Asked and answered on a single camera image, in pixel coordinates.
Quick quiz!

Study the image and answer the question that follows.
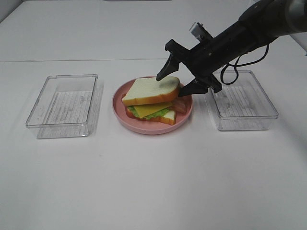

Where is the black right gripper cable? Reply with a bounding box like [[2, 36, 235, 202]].
[[220, 44, 269, 85]]

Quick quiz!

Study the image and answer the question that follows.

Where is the clear plastic tray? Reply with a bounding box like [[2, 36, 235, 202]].
[[204, 70, 279, 131], [25, 74, 104, 139]]

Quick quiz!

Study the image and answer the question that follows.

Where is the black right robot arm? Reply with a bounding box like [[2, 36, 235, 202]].
[[156, 0, 307, 97]]

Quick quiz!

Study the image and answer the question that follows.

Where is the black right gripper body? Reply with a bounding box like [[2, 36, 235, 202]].
[[165, 39, 222, 93]]

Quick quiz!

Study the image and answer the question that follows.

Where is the bacon strip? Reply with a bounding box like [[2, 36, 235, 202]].
[[172, 98, 187, 114]]

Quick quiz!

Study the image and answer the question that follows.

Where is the pink round plate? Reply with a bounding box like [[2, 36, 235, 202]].
[[112, 79, 193, 135]]

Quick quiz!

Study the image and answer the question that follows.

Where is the green lettuce leaf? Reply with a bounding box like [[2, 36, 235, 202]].
[[126, 106, 170, 120]]

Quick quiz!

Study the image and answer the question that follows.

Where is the bread slice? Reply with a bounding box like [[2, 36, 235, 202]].
[[125, 110, 176, 125], [122, 76, 181, 106]]

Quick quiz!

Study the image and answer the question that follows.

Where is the yellow cheese slice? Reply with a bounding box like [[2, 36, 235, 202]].
[[133, 102, 172, 118]]

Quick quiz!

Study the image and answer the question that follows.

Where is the left clear plastic tray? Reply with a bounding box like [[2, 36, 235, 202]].
[[25, 74, 104, 139]]

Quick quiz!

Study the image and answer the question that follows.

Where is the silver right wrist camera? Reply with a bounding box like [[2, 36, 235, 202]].
[[189, 22, 213, 42]]

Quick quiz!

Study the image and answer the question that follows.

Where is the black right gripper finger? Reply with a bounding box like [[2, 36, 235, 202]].
[[178, 78, 210, 97], [156, 53, 180, 81]]

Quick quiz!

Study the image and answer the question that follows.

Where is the right clear plastic tray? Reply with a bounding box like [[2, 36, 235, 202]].
[[204, 70, 279, 131]]

